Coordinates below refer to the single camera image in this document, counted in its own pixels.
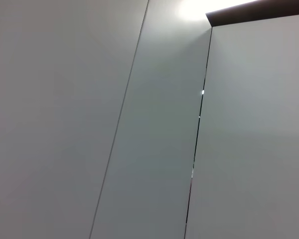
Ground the dark brown overhead trim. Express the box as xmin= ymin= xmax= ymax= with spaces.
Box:
xmin=205 ymin=0 xmax=299 ymax=27

